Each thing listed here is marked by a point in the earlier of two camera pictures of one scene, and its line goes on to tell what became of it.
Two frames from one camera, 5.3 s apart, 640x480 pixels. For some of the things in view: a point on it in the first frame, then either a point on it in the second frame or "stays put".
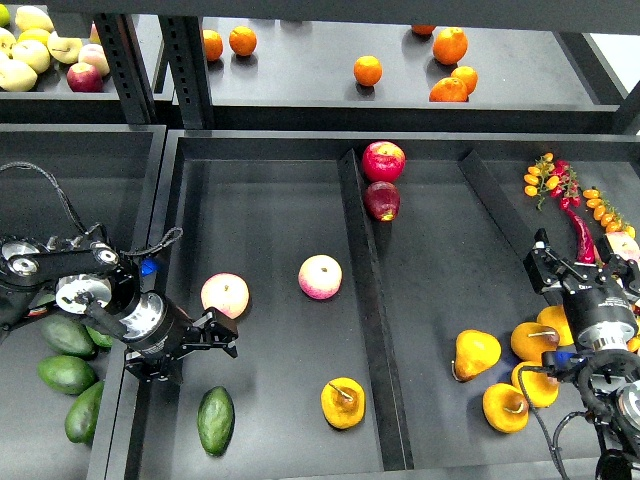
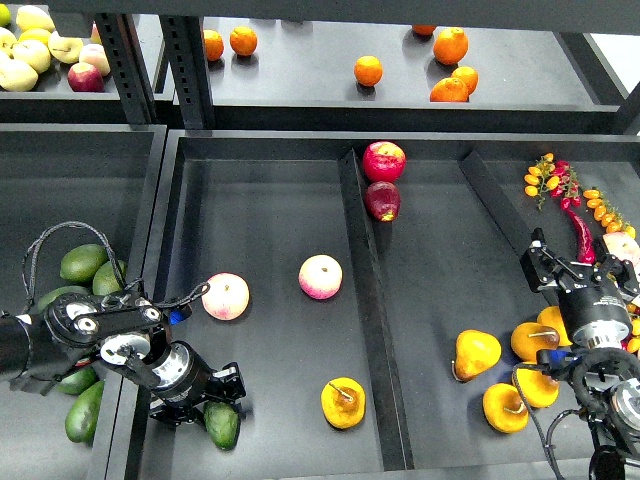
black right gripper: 602,318 stays put
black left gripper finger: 157,376 → 174,414
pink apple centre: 320,276 stays put
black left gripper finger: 212,330 → 226,383
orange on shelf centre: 367,70 stays put
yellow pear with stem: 343,401 stays put
